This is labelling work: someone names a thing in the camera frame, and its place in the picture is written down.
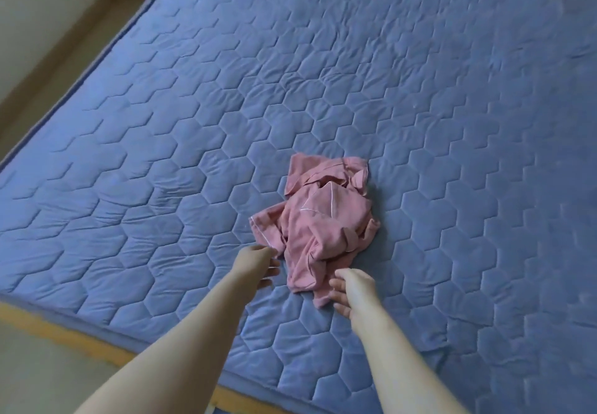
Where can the person's left hand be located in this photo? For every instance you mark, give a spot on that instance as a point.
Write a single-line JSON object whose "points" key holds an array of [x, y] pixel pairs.
{"points": [[252, 264]]}

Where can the person's right hand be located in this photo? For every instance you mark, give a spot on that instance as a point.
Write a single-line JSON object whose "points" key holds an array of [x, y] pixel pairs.
{"points": [[356, 292]]}

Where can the pink pajama shirt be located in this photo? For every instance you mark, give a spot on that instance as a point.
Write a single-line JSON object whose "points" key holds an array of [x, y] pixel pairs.
{"points": [[317, 222]]}

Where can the blue quilted mattress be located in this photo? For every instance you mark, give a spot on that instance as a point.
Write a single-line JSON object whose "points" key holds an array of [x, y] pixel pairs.
{"points": [[280, 73]]}

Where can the person's left forearm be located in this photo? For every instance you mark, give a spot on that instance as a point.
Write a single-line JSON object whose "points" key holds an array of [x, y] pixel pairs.
{"points": [[173, 358]]}

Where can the person's right forearm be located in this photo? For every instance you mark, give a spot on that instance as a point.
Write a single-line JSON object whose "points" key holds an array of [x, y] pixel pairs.
{"points": [[401, 372]]}

